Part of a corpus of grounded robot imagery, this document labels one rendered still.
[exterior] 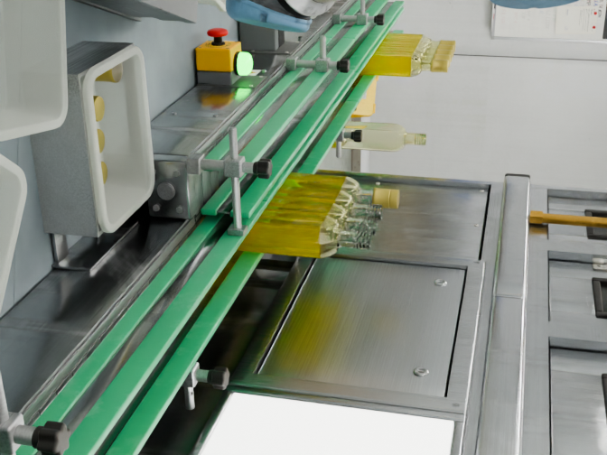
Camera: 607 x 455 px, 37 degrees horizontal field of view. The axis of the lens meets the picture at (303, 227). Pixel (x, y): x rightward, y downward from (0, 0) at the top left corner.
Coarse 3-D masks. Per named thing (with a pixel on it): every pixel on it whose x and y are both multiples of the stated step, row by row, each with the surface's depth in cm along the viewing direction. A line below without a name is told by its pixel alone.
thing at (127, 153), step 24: (96, 72) 111; (144, 72) 125; (120, 96) 127; (144, 96) 126; (120, 120) 128; (144, 120) 128; (96, 144) 113; (120, 144) 130; (144, 144) 129; (96, 168) 114; (120, 168) 132; (144, 168) 131; (96, 192) 116; (120, 192) 129; (144, 192) 130; (120, 216) 122
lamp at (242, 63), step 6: (240, 54) 169; (246, 54) 169; (234, 60) 169; (240, 60) 169; (246, 60) 169; (252, 60) 171; (234, 66) 169; (240, 66) 169; (246, 66) 169; (252, 66) 171; (234, 72) 170; (240, 72) 170; (246, 72) 170
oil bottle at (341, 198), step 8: (280, 192) 155; (288, 192) 155; (296, 192) 155; (304, 192) 155; (312, 192) 155; (320, 192) 155; (328, 192) 155; (336, 192) 155; (344, 192) 155; (312, 200) 152; (320, 200) 152; (328, 200) 152; (336, 200) 152; (344, 200) 152; (352, 200) 154; (344, 208) 152; (352, 208) 153
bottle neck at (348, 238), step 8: (344, 232) 143; (352, 232) 143; (360, 232) 142; (368, 232) 142; (344, 240) 143; (352, 240) 142; (360, 240) 142; (368, 240) 142; (360, 248) 143; (368, 248) 142
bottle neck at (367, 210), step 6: (354, 204) 153; (360, 204) 153; (366, 204) 153; (372, 204) 153; (354, 210) 153; (360, 210) 153; (366, 210) 152; (372, 210) 152; (378, 210) 152; (354, 216) 153; (360, 216) 153; (366, 216) 153; (372, 216) 152; (378, 216) 152
